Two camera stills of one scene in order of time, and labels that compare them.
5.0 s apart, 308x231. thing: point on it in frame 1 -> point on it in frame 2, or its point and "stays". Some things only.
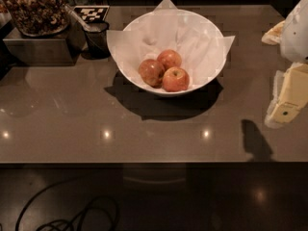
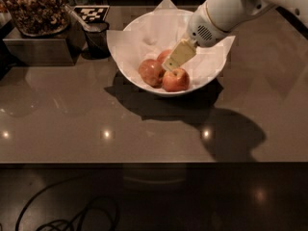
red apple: x=152 y=72 stays
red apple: x=175 y=79 stays
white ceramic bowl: x=171 y=52 stays
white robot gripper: x=295 y=36 -> x=201 y=27
